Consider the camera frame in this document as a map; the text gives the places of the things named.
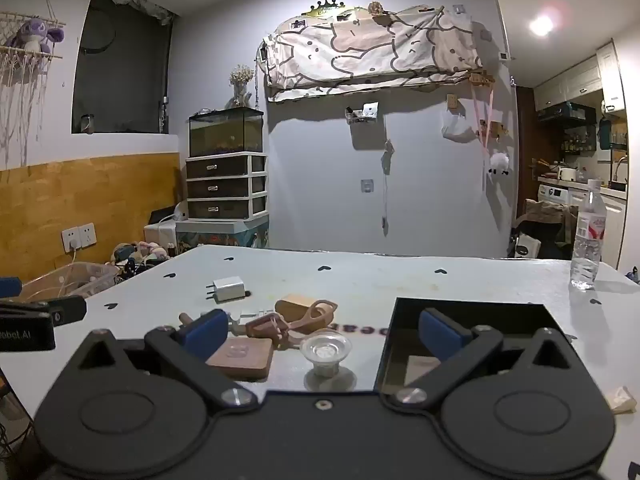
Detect plastic drawer unit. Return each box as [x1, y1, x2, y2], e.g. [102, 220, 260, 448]
[185, 152, 269, 221]

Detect white charger plug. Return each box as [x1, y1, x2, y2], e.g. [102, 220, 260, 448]
[205, 277, 250, 304]

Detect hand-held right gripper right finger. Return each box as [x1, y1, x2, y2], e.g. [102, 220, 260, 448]
[390, 308, 581, 408]

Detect round ceiling light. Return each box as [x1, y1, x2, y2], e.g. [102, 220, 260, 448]
[529, 13, 556, 38]

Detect tan wooden block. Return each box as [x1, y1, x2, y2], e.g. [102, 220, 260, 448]
[274, 293, 315, 319]

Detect macrame wall hanger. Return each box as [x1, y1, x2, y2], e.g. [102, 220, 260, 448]
[0, 0, 67, 166]

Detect white washing machine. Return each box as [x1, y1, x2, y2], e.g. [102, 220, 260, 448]
[537, 184, 571, 206]

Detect purple plush toy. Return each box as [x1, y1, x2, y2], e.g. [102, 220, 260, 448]
[5, 17, 66, 54]

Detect covered chair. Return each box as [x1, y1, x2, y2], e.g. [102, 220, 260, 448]
[514, 199, 577, 261]

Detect printed hanging blanket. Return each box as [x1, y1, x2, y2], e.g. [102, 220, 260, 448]
[263, 4, 484, 103]

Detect clear suction cup knob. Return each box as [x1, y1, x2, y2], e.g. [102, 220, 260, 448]
[299, 329, 353, 377]

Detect pink scissors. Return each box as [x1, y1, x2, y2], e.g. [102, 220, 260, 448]
[244, 299, 339, 350]

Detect dark window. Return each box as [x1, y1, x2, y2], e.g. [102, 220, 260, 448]
[71, 0, 179, 135]

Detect clear plastic bin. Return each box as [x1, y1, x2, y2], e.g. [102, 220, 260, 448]
[19, 261, 121, 302]

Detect white kitchen cabinets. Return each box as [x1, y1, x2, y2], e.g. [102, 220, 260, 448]
[533, 40, 627, 116]

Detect crumpled white tissue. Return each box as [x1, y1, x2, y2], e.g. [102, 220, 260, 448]
[602, 385, 639, 415]

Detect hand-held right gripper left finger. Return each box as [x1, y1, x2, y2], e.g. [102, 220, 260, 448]
[65, 309, 260, 411]

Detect square wooden coaster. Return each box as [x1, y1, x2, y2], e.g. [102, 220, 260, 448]
[205, 337, 275, 382]

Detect black storage box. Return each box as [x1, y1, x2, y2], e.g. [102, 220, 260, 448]
[375, 297, 577, 397]

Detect dried flower vase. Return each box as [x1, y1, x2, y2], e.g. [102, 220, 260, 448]
[229, 64, 254, 109]

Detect clear plastic water bottle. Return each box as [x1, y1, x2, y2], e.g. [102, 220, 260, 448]
[569, 178, 608, 291]

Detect white wall socket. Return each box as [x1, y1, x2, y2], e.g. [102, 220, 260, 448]
[61, 222, 97, 251]

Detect glass fish tank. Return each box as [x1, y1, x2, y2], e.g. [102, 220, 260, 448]
[188, 107, 265, 158]

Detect gold crown decoration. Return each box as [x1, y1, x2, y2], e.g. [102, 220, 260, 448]
[302, 0, 352, 17]

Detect white plastic bag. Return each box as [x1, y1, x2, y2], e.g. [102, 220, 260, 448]
[440, 109, 476, 141]

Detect pile of plush toys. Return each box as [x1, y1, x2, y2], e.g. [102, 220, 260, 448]
[109, 240, 169, 279]

